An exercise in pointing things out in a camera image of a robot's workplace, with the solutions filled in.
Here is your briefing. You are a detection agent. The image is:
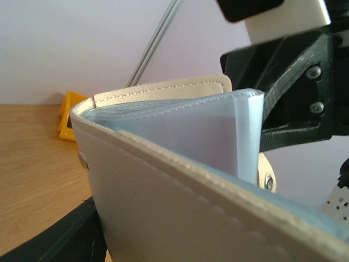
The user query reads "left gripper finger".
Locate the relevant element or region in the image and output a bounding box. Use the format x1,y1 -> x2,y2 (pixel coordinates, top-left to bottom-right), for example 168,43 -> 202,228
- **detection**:
1,199 -> 106,262

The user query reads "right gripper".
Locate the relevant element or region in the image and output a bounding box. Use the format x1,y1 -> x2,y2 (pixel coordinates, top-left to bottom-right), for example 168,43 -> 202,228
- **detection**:
220,27 -> 348,152

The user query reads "beige card holder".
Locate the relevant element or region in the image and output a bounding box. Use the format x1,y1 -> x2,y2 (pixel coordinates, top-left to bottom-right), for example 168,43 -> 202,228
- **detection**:
70,75 -> 348,261

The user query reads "single yellow bin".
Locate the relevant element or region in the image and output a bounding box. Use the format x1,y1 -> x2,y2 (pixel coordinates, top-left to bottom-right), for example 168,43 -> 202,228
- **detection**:
58,91 -> 88,141

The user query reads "aluminium rail frame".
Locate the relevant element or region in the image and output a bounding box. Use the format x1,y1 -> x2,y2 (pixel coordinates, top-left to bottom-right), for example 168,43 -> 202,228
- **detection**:
126,0 -> 184,87

